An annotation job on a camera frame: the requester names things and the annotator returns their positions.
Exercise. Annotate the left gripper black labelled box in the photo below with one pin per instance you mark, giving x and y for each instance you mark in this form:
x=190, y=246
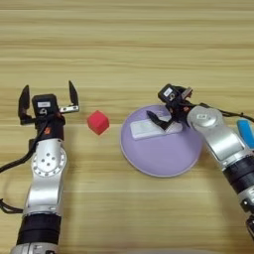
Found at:
x=44, y=104

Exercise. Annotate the blue rectangular block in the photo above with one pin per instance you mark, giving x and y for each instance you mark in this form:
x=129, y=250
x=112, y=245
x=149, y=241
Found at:
x=246, y=132

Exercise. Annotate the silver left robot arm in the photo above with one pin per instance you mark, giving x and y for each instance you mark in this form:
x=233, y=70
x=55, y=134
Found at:
x=46, y=185

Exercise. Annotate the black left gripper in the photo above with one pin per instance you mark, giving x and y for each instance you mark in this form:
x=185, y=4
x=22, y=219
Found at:
x=49, y=127

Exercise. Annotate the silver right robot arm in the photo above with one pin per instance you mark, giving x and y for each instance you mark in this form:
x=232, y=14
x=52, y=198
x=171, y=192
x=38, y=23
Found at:
x=221, y=139

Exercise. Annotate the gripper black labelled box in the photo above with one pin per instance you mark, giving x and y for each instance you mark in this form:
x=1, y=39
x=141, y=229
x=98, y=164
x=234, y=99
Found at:
x=168, y=93
x=44, y=104

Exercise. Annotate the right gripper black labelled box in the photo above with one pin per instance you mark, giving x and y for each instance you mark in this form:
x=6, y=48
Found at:
x=168, y=93

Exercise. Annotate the red cube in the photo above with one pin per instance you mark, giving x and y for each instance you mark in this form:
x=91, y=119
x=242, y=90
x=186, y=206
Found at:
x=98, y=122

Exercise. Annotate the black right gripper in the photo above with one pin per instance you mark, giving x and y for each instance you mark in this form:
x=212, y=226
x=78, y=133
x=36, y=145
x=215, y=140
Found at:
x=180, y=107

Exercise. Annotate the white test cassette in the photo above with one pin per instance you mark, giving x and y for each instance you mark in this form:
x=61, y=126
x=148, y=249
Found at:
x=142, y=130

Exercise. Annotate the round purple plate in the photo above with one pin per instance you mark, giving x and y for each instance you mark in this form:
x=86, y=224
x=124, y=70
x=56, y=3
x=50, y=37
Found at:
x=158, y=155

